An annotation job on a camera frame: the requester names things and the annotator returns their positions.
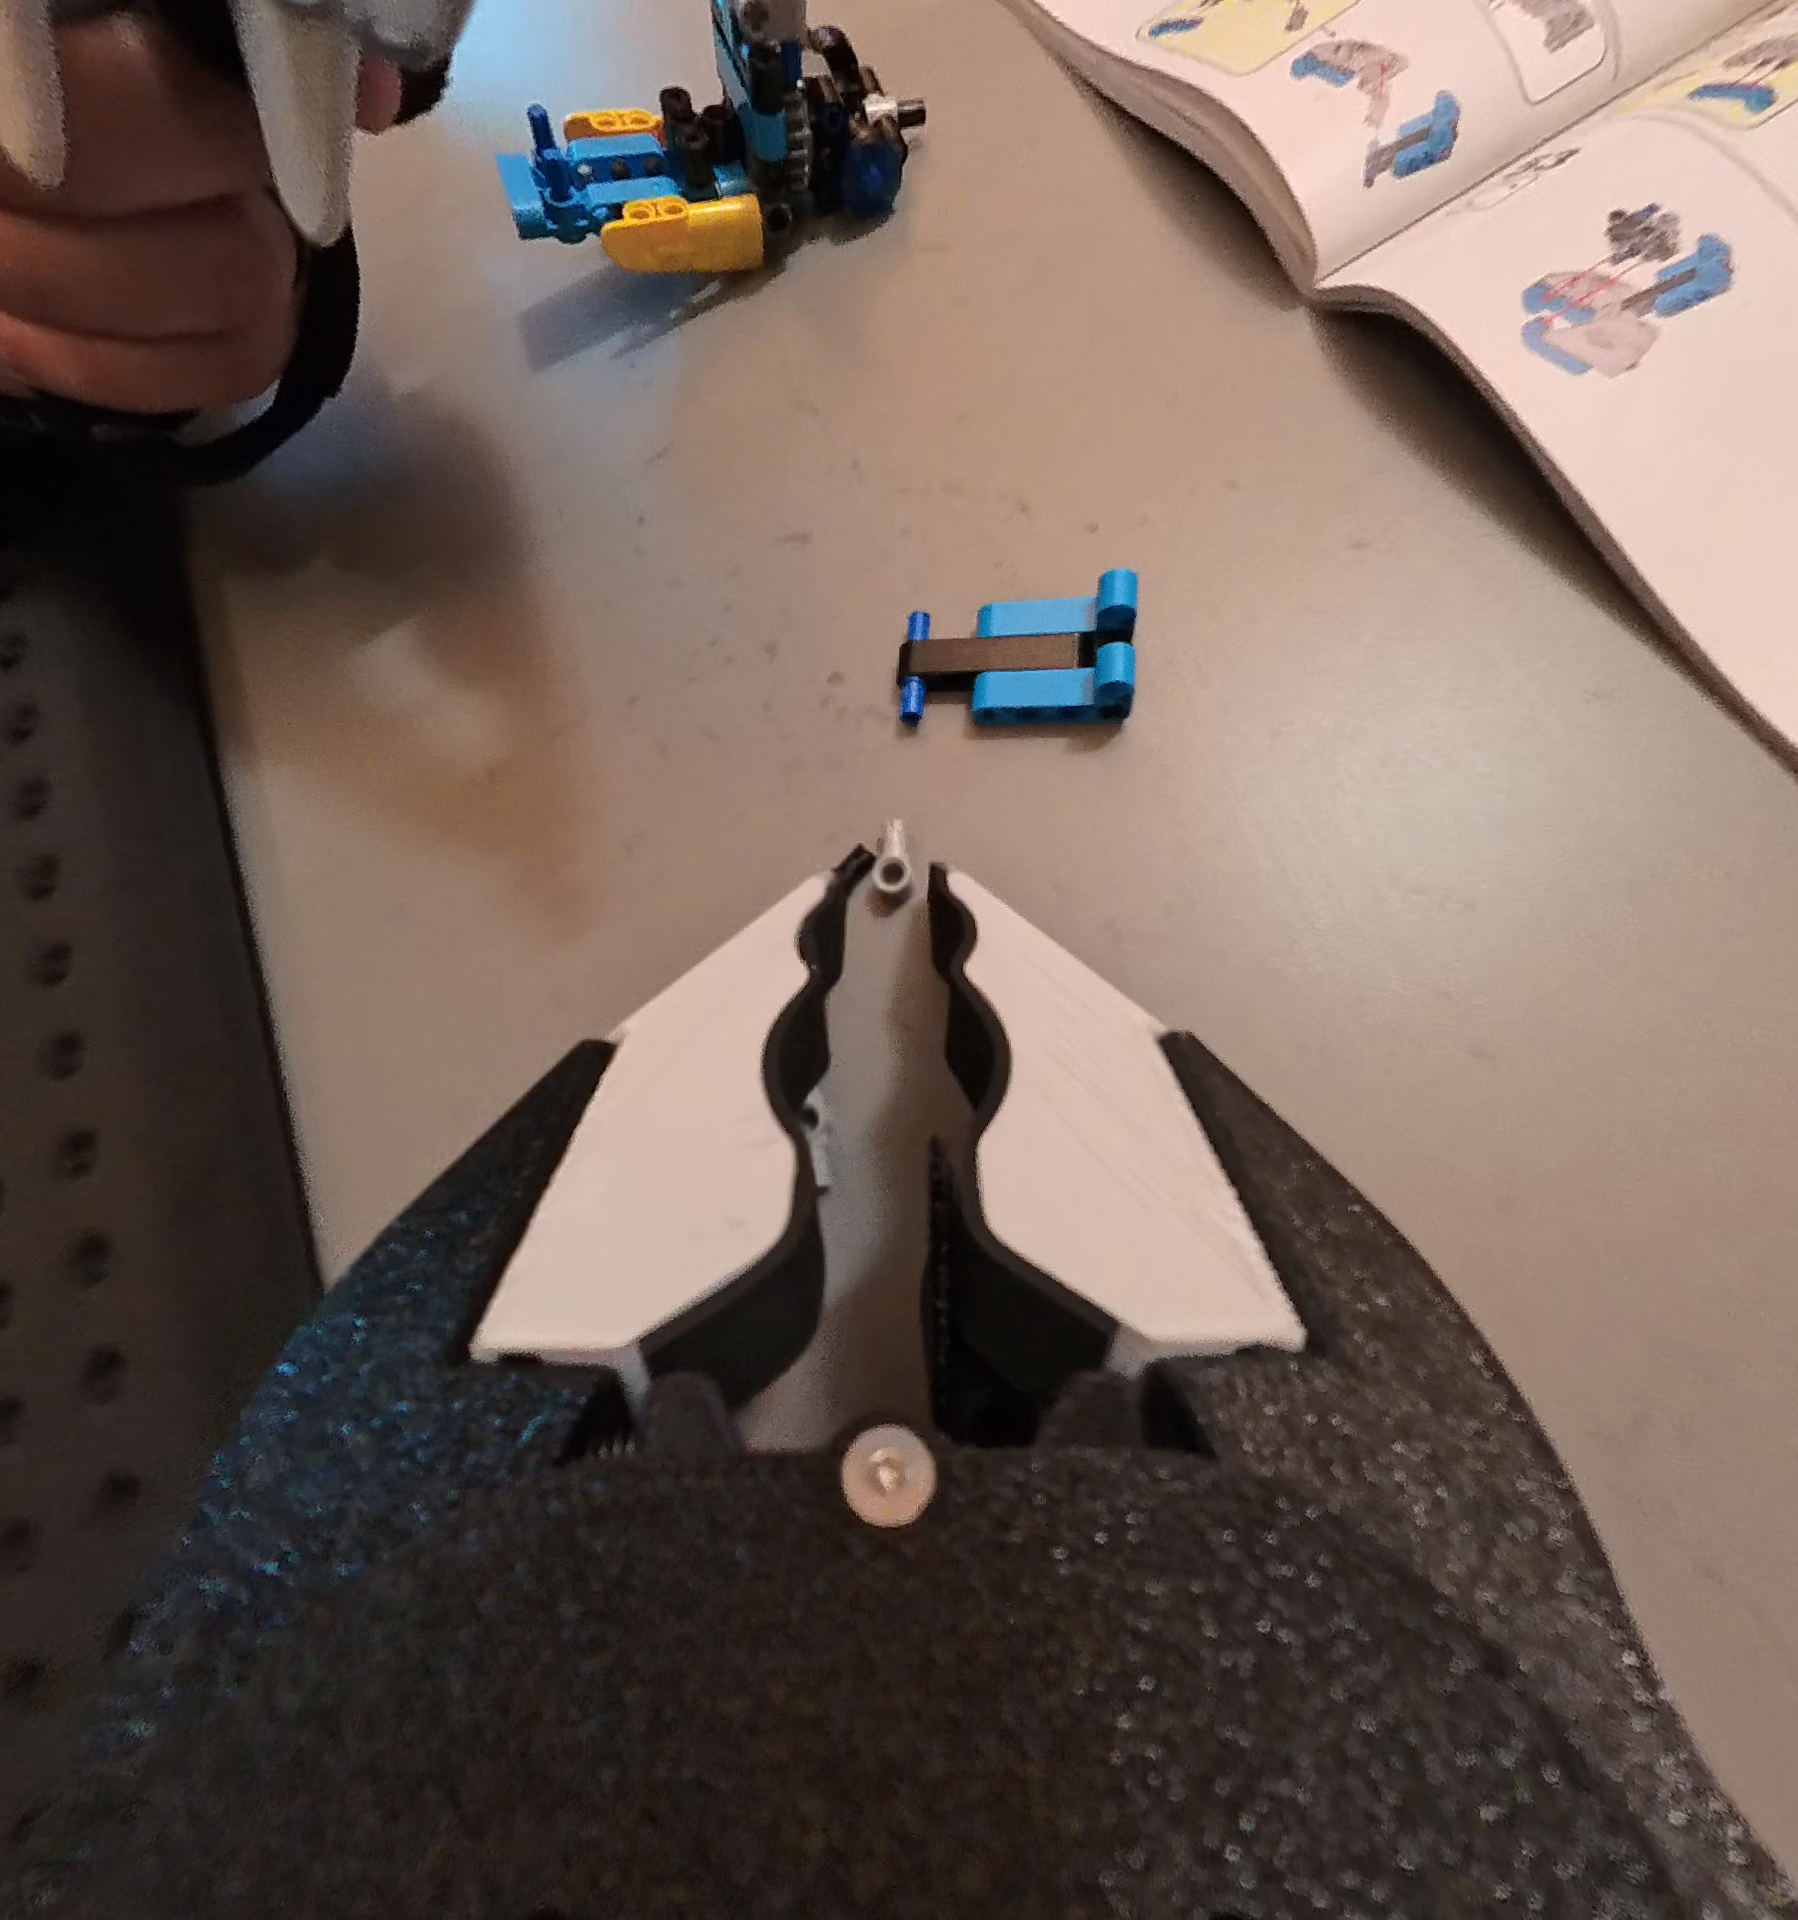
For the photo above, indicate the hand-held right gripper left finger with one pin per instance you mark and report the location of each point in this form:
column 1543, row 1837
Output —
column 659, row 1185

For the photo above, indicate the light grey axle pin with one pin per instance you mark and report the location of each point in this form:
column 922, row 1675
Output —
column 892, row 867

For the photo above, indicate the instruction booklet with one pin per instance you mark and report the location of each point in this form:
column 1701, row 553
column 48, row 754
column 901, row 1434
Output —
column 1559, row 270

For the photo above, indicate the blue beam assembly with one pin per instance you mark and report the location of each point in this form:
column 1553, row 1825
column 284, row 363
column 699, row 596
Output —
column 1035, row 660

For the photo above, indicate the person's left hand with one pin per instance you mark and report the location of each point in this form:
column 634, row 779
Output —
column 119, row 255

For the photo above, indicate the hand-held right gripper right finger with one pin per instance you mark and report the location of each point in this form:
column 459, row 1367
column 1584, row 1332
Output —
column 1124, row 1185

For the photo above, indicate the partly built toy model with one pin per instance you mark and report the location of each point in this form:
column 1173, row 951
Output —
column 719, row 164

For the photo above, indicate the black perforated pad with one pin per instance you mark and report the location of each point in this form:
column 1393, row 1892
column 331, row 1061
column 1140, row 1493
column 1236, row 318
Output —
column 89, row 1124

